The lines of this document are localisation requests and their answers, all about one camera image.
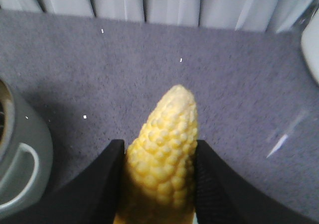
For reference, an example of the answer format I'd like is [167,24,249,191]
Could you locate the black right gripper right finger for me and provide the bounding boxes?
[194,140,316,224]

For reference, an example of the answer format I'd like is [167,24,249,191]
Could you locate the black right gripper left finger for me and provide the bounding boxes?
[1,139,125,224]

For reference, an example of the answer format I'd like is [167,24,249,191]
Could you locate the pale yellow corn cob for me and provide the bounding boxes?
[114,84,199,224]

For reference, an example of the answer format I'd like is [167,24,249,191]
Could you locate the green electric cooking pot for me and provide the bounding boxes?
[0,79,53,219]

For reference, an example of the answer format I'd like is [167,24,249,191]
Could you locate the grey curtain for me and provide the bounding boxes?
[0,0,319,33]

